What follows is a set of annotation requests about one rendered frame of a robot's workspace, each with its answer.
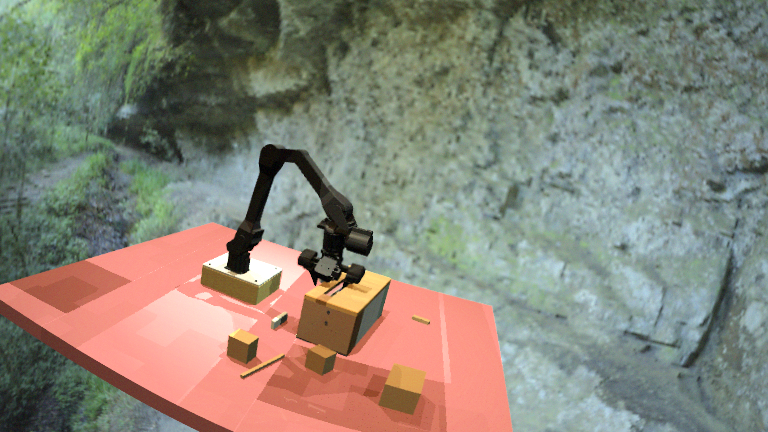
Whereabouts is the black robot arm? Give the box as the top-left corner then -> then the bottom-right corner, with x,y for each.
224,144 -> 373,282

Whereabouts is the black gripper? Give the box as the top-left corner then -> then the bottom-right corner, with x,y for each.
297,245 -> 365,289

